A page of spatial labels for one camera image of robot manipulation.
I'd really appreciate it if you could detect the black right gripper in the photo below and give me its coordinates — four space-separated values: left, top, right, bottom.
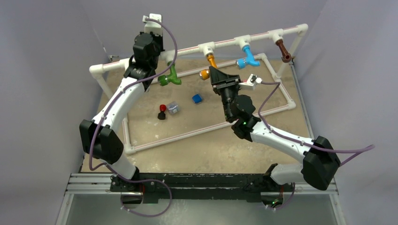
207 67 241 121

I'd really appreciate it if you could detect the orange water faucet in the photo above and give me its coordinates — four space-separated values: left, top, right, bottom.
199 53 217 80

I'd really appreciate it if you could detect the white PVC pipe frame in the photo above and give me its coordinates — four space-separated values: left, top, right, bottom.
89 23 308 155

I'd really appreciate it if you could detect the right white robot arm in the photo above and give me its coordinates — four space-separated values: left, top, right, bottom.
208 66 341 191

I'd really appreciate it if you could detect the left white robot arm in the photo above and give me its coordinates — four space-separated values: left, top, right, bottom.
79 32 164 192

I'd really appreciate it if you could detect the blue water faucet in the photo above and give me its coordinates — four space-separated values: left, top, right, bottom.
236 45 260 69

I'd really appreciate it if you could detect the green water faucet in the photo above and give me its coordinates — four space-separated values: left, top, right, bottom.
158 62 182 86

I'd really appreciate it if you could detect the brown water faucet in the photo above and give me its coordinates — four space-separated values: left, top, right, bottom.
275 39 292 63

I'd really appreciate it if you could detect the blue cube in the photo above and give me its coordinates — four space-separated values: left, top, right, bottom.
191 94 203 104

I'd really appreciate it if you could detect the clear plastic small box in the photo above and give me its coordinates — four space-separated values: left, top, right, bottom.
166 101 180 115

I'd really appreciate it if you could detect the red black knob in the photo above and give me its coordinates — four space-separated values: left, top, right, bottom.
157 104 167 120

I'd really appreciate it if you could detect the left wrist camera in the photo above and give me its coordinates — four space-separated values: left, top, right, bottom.
142 13 163 36

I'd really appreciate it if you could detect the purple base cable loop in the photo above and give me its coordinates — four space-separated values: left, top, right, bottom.
120 178 174 218

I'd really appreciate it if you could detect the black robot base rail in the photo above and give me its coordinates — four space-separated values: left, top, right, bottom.
110 172 293 204

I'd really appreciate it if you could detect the aluminium extrusion frame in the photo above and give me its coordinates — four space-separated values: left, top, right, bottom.
56 173 111 225

